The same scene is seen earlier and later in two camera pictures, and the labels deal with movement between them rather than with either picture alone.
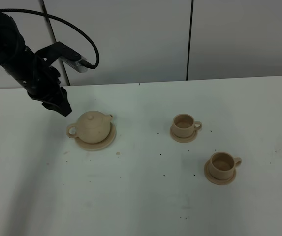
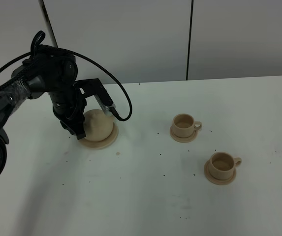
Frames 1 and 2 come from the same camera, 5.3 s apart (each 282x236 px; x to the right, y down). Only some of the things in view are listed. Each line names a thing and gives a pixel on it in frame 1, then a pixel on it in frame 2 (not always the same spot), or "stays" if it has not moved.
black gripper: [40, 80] → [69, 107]
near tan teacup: [222, 165] stays
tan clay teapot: [92, 127] stays
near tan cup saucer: [220, 182] stays
